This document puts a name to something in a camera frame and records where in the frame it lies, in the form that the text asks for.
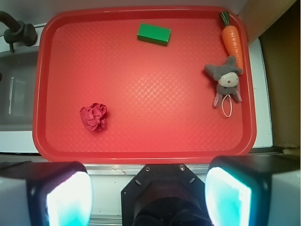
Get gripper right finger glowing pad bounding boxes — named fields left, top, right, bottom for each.
left=205, top=154, right=301, bottom=226

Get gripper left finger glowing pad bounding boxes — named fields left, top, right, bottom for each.
left=0, top=161, right=93, bottom=226

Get crumpled red paper ball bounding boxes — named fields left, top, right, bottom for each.
left=79, top=103, right=107, bottom=131

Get grey plush bunny toy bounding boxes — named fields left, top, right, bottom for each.
left=204, top=56, right=243, bottom=118

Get steel sink basin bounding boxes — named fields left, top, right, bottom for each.
left=0, top=47, right=39, bottom=131

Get red plastic tray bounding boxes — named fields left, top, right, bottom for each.
left=32, top=6, right=256, bottom=164

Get orange toy carrot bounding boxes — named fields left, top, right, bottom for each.
left=219, top=11, right=244, bottom=70

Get dark metal faucet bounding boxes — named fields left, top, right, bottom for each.
left=0, top=11, right=38, bottom=53

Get green rectangular block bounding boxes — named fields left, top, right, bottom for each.
left=137, top=23, right=171, bottom=46

